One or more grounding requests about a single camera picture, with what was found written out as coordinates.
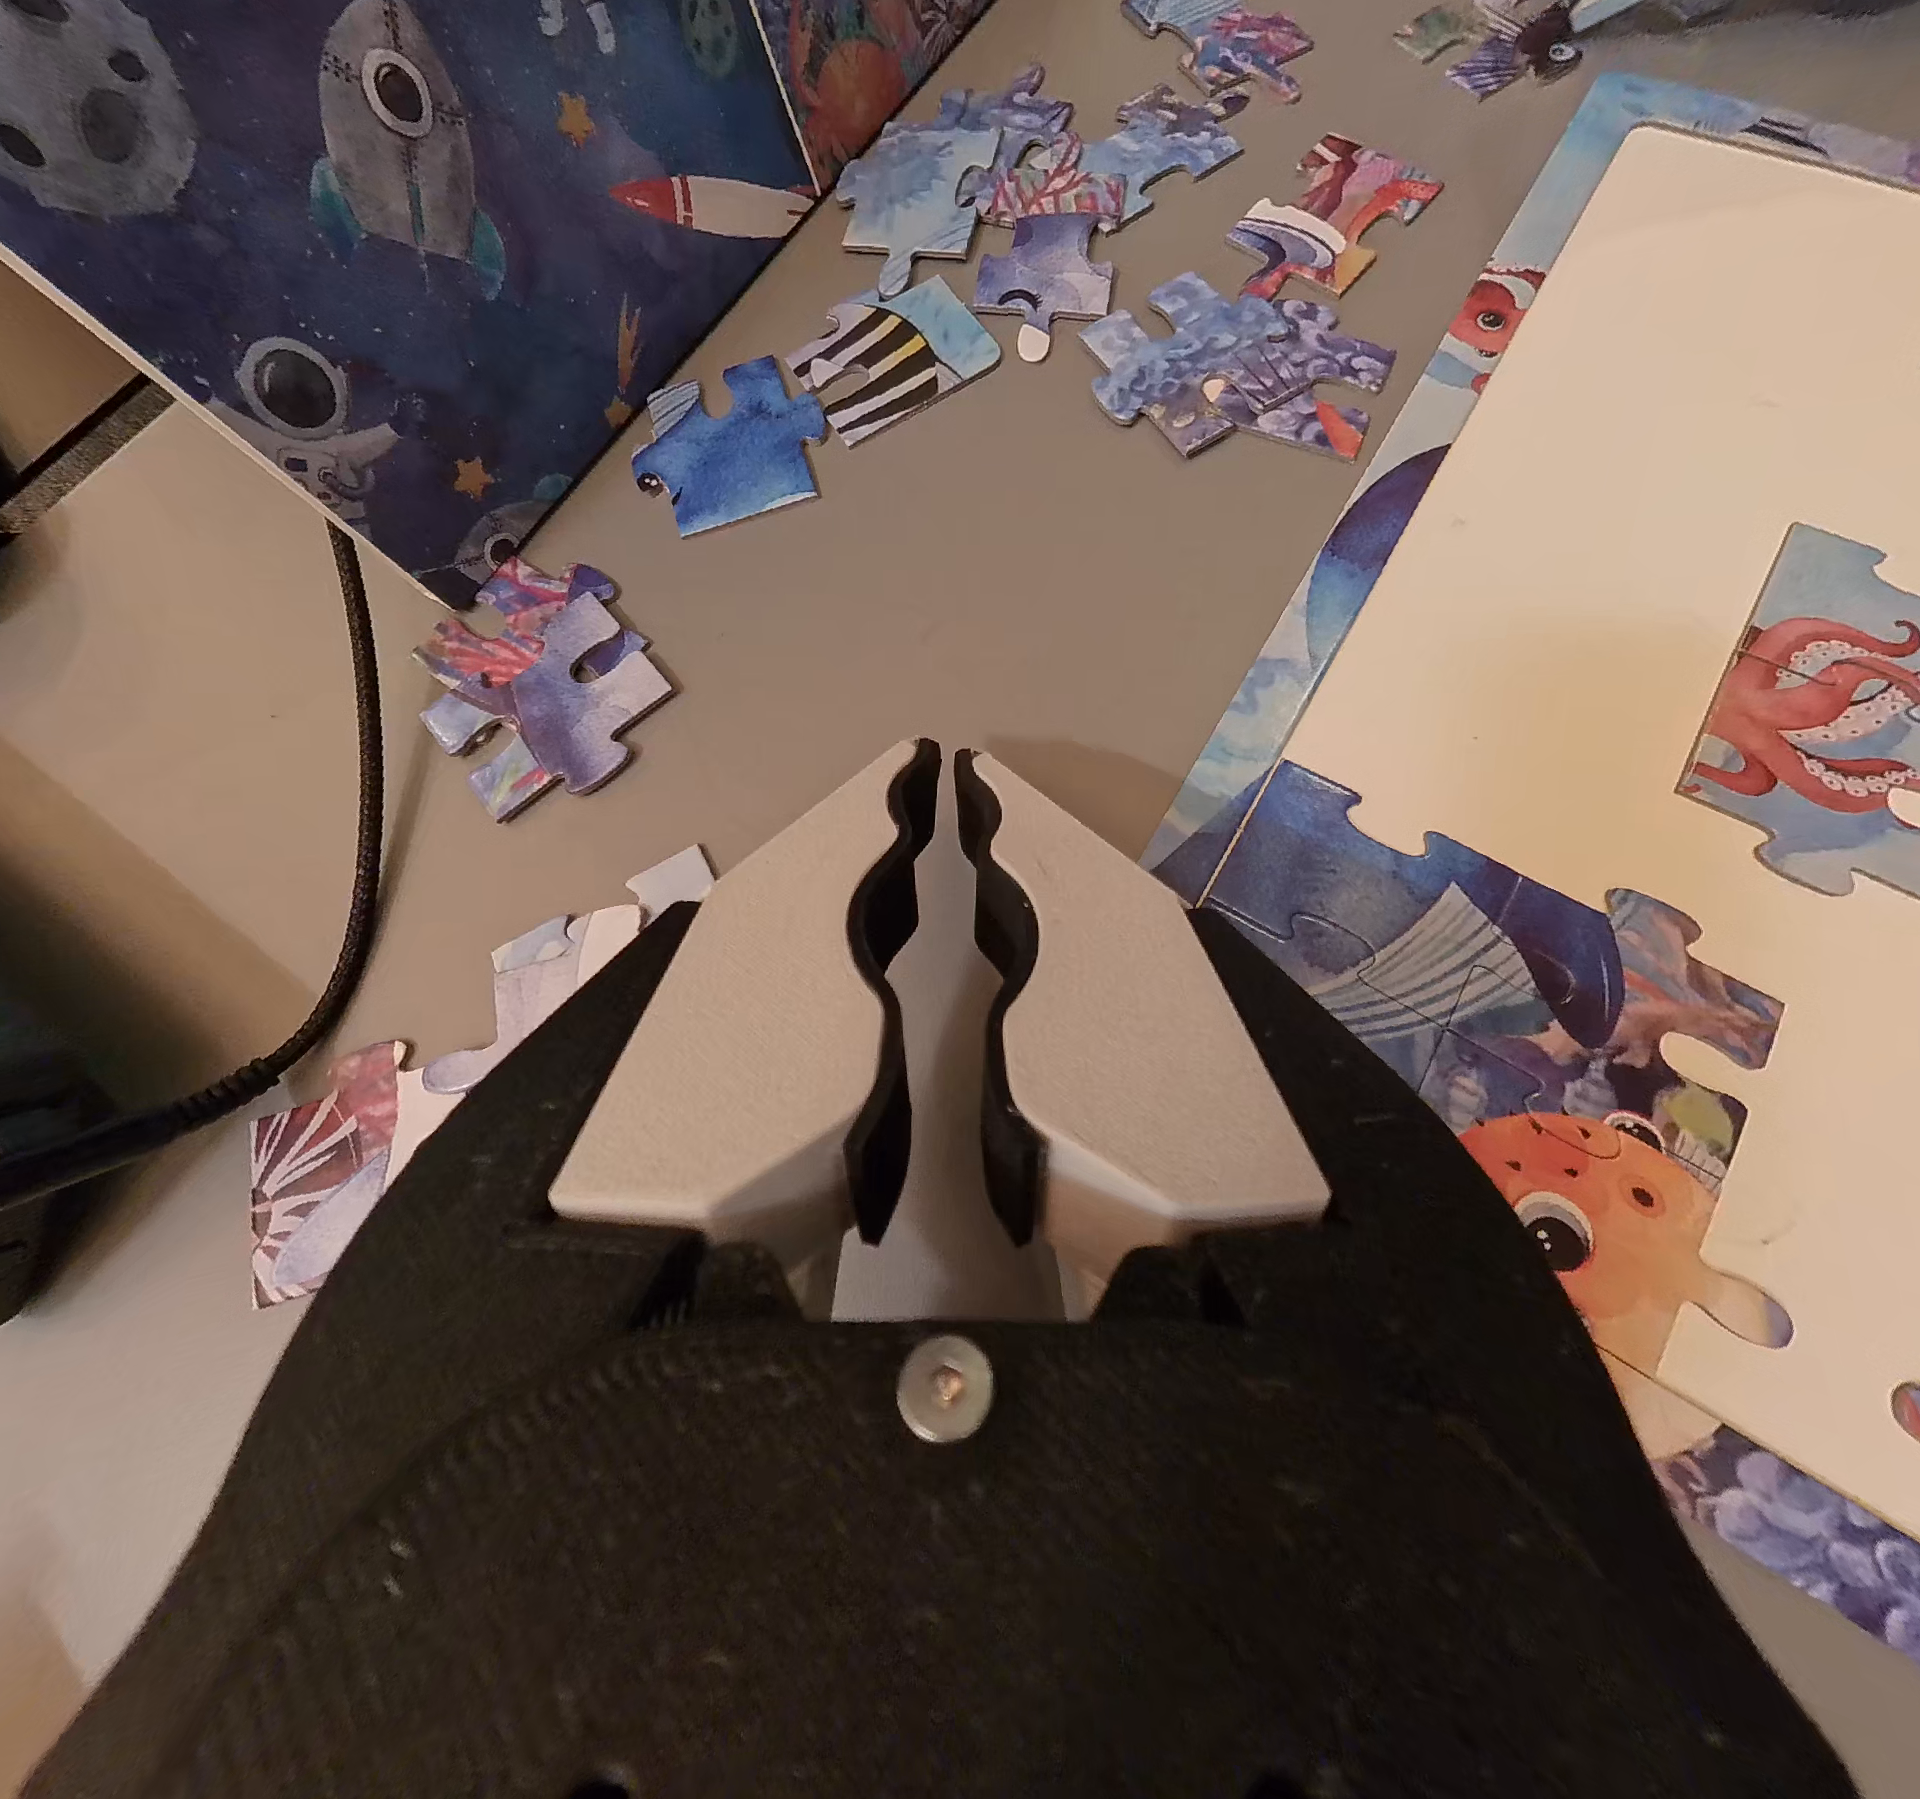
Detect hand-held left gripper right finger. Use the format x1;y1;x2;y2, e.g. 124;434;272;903
955;746;1337;1320

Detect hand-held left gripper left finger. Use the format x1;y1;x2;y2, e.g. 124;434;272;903
547;736;945;1320

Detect pale blue striped jigsaw piece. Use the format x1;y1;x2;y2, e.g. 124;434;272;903
418;845;718;1098

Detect assembled whale pufferfish puzzle section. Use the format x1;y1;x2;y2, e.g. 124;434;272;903
1195;758;1793;1458

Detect scattered loose puzzle pieces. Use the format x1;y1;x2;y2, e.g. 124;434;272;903
246;0;1580;1310

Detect assembled octopus puzzle section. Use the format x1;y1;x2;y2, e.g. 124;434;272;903
1678;521;1920;903

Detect space and ocean puzzle box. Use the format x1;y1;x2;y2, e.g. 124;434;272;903
0;0;1086;613

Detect black braided cable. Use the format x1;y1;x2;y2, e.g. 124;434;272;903
0;519;390;1201

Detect ocean print puzzle frame board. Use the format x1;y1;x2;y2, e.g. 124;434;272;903
1139;71;1920;1667

